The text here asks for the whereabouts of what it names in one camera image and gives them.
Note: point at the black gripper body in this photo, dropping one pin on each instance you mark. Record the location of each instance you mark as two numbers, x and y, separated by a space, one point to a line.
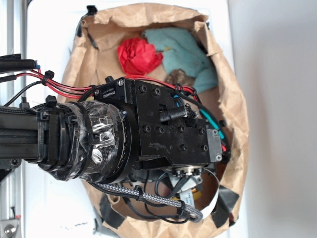
164 132

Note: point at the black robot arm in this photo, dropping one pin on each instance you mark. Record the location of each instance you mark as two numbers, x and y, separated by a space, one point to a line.
88 139

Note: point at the yellow sponge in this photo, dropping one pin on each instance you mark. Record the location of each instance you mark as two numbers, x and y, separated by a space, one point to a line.
189 196

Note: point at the brown furry object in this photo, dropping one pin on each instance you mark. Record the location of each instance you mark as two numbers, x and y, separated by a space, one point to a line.
179 76

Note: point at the red crumpled paper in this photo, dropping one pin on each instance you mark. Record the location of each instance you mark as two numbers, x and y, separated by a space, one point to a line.
137 56

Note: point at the teal cloth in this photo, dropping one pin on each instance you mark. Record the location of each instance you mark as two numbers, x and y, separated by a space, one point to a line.
181 51

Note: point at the brown paper bag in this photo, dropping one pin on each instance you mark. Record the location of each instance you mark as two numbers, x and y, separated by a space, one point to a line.
94 57

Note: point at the aluminium frame rail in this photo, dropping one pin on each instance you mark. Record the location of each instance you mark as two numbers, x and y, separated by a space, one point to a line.
13 132

